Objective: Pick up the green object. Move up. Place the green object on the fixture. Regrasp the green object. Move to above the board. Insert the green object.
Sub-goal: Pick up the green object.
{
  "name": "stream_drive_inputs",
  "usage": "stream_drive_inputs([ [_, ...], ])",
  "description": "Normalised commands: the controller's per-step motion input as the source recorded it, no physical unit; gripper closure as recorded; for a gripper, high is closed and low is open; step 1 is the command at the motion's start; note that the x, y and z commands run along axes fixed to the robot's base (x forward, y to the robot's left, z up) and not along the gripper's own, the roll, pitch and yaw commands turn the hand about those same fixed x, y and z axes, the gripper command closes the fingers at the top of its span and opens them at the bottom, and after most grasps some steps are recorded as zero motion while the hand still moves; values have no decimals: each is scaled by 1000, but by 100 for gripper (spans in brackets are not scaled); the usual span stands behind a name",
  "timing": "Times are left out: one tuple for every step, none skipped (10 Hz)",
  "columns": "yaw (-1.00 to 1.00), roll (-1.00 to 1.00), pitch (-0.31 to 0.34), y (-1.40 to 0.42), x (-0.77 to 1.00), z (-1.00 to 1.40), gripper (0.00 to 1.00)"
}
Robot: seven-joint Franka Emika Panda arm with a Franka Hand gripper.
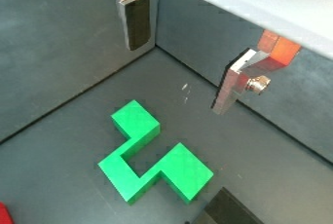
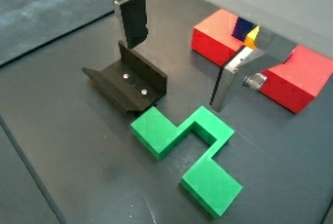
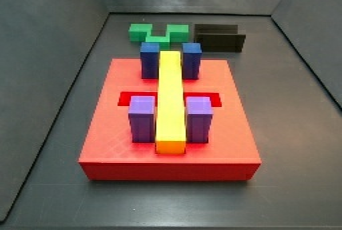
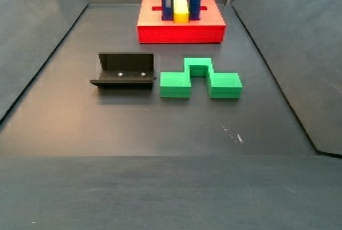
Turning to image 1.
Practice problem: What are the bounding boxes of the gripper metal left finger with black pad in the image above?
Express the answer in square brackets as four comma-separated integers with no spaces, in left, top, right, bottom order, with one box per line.
[118,0,151,51]

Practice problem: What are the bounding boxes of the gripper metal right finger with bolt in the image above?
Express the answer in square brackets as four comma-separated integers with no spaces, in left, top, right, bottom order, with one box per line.
[212,30,301,114]

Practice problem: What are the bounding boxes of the green stepped block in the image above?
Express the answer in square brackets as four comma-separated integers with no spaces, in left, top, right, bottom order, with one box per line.
[97,100,214,205]

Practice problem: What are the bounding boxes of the black fixture block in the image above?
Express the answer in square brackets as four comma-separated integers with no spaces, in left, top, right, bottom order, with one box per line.
[191,188,263,224]

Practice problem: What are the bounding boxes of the red base board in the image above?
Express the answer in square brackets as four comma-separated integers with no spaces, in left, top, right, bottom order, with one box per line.
[0,202,15,224]

